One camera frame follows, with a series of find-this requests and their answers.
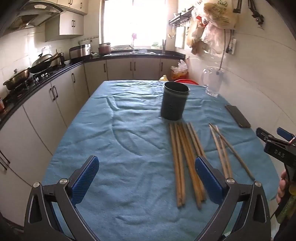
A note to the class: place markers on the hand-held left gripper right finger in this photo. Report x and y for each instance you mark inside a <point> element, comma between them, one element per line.
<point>208,178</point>

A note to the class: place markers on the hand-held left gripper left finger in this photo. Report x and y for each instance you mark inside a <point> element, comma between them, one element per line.
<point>84,179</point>

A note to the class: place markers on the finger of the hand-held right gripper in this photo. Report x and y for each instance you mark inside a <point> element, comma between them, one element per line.
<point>284,133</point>
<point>264,134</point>

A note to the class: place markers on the light brown chopstick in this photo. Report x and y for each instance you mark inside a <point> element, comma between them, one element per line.
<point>219,153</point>
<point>224,151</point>

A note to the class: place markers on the bunch of wooden chopsticks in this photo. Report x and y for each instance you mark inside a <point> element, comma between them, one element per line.
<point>188,157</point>

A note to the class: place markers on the dark green holder cup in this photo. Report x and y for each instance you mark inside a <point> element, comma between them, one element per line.
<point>173,104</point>

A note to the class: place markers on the person's right hand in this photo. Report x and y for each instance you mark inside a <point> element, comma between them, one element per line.
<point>282,187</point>

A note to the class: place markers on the black smartphone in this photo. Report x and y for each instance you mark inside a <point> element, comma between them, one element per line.
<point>238,115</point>

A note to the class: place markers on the blue terry tablecloth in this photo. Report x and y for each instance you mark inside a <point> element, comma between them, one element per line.
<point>127,139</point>

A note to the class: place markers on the clear glass pitcher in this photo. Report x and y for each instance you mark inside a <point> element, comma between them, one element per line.
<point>212,83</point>

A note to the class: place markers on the white base cabinets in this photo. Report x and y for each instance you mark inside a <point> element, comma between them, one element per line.
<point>46,109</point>

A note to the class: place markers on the red plastic basin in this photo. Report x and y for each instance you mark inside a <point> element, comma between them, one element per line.
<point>186,81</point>

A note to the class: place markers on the orange plastic bag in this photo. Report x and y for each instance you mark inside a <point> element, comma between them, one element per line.
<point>179,71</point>

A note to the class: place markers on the translucent white plastic bag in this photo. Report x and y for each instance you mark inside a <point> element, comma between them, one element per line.
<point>215,39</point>

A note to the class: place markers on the yellow plastic item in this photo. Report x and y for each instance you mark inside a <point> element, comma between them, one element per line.
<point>163,78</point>

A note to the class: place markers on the gas stove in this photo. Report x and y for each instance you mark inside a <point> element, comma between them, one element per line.
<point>39,76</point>

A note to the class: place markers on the red patterned packet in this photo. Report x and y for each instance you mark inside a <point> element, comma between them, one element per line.
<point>1,103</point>

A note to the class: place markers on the black kitchen countertop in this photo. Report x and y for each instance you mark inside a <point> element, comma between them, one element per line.
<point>74,63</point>

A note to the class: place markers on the metal pot with lid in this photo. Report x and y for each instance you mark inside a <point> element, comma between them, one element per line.
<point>16,78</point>

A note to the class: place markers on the cream plastic bag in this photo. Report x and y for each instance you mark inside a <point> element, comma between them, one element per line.
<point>194,34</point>

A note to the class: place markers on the black wok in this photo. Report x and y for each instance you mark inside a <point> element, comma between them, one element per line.
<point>41,63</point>

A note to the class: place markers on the small white container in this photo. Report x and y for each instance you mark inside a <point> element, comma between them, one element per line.
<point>94,54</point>

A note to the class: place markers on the silver countertop appliance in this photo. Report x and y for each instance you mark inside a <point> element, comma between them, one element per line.
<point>79,52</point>

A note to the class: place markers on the printed beige plastic bag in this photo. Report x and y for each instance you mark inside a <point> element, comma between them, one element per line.
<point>219,14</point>

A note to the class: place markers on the white cutting board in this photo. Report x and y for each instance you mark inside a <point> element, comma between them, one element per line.
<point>179,37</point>

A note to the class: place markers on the brown clay pot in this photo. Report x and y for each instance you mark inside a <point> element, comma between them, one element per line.
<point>104,49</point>

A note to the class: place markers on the dark narrow upright object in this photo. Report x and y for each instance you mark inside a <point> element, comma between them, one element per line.
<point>164,47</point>

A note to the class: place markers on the steel sink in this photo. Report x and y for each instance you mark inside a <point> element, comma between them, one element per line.
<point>129,53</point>

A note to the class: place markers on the metal tray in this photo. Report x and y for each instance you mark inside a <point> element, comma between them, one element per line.
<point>122,48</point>

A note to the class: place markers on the hanging metal ladle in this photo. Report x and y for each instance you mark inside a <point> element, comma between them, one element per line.
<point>170,34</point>

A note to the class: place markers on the small blue bowl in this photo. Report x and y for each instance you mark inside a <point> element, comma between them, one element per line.
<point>143,51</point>

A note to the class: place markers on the bright kitchen window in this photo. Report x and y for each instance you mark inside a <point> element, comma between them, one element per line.
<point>138,20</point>

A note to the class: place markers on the range hood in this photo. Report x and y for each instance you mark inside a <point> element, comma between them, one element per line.
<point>39,11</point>

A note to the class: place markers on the white wall socket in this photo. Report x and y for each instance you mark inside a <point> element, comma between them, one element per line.
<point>232,45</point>

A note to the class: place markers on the black wall rack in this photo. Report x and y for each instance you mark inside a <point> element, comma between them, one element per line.
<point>179,19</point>

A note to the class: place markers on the white wall cabinets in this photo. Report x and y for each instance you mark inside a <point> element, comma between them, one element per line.
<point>69,25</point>

